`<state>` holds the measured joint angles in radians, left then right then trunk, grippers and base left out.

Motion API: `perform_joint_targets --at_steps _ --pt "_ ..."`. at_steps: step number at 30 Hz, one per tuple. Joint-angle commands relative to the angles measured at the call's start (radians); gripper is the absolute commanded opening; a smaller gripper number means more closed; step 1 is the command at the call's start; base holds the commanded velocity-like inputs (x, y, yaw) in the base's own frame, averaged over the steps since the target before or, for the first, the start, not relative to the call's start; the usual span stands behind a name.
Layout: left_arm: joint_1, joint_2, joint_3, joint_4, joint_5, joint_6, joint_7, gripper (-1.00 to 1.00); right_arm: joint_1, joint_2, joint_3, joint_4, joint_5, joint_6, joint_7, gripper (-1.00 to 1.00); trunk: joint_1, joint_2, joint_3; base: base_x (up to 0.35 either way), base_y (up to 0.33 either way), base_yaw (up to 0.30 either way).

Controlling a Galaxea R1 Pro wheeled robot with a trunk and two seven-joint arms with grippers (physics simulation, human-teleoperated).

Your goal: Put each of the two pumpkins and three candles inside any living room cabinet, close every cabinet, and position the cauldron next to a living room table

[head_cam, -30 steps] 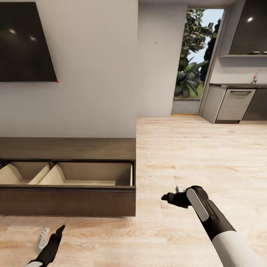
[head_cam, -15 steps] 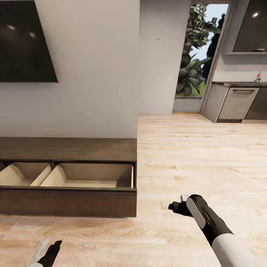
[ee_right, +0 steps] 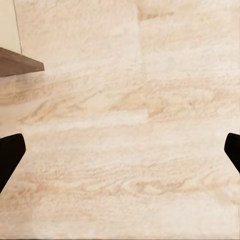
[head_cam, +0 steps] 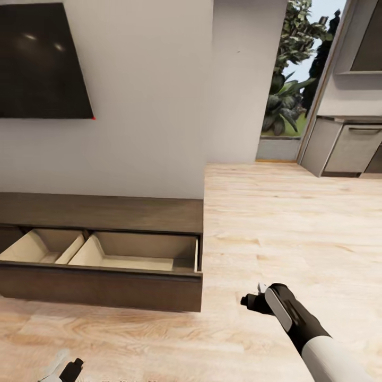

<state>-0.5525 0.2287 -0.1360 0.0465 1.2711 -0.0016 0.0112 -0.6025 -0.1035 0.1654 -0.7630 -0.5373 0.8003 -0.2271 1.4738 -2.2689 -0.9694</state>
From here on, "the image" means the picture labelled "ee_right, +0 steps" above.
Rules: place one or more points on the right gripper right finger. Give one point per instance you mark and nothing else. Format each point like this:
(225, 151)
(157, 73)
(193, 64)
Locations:
(232, 149)

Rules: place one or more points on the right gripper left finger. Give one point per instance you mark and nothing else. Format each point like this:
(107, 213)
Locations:
(12, 149)

